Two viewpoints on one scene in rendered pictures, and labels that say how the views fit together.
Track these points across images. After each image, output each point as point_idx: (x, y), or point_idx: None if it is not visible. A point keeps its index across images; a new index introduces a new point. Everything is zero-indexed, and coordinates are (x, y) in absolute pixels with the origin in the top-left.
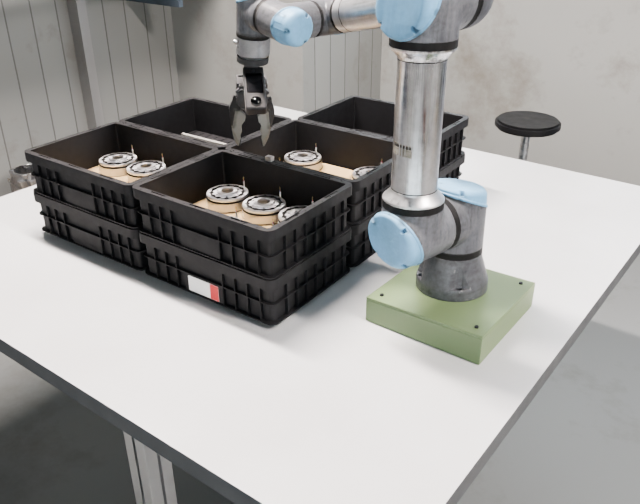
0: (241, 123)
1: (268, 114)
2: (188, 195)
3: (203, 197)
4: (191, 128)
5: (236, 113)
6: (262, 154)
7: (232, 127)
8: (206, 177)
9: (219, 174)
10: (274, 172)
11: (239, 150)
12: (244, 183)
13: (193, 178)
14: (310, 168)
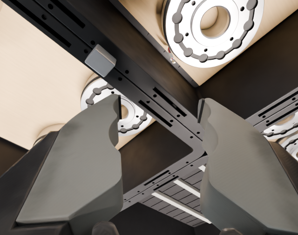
0: (223, 148)
1: (30, 194)
2: (292, 30)
3: (243, 53)
4: (199, 229)
5: (293, 209)
6: (127, 162)
7: (262, 135)
8: (248, 78)
9: (213, 99)
10: (90, 11)
11: (178, 135)
12: (170, 55)
13: (293, 55)
14: (49, 130)
